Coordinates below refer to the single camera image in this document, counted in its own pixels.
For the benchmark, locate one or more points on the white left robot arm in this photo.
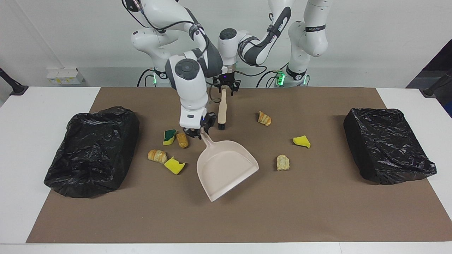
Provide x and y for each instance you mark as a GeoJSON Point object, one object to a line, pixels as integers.
{"type": "Point", "coordinates": [310, 35]}

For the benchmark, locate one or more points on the white wall socket box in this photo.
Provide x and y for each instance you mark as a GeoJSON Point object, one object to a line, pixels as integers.
{"type": "Point", "coordinates": [65, 76]}

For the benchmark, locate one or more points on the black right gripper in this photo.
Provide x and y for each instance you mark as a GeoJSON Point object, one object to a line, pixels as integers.
{"type": "Point", "coordinates": [208, 120]}

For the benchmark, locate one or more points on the brown table mat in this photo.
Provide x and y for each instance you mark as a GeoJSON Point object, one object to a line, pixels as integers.
{"type": "Point", "coordinates": [226, 218]}

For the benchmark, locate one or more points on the striped croissant piece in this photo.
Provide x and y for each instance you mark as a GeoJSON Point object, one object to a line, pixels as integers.
{"type": "Point", "coordinates": [265, 119]}
{"type": "Point", "coordinates": [157, 156]}

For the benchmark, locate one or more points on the black bag lined trash bin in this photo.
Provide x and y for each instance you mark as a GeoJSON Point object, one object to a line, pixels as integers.
{"type": "Point", "coordinates": [91, 151]}
{"type": "Point", "coordinates": [385, 144]}

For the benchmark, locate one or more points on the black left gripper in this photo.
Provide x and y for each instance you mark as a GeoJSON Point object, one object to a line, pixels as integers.
{"type": "Point", "coordinates": [228, 77]}

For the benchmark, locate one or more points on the pale bread piece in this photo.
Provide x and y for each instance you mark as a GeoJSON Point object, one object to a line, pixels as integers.
{"type": "Point", "coordinates": [283, 162]}

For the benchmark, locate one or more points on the beige plastic dustpan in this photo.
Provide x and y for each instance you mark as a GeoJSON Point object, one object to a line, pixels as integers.
{"type": "Point", "coordinates": [226, 169]}

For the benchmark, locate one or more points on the brown bread roll piece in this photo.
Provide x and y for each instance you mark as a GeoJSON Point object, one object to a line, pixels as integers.
{"type": "Point", "coordinates": [182, 140]}

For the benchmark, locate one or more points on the dark background panel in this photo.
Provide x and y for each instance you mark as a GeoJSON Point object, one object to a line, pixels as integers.
{"type": "Point", "coordinates": [445, 60]}

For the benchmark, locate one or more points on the green yellow sponge piece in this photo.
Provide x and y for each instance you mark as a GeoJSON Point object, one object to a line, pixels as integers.
{"type": "Point", "coordinates": [169, 135]}

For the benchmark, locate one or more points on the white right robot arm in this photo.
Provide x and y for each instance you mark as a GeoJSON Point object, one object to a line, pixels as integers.
{"type": "Point", "coordinates": [190, 88]}

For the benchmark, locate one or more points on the notched yellow sponge piece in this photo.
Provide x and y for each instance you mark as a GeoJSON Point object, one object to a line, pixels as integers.
{"type": "Point", "coordinates": [173, 166]}

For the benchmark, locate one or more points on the beige hand brush black bristles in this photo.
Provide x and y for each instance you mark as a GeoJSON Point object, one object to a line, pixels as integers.
{"type": "Point", "coordinates": [222, 109]}

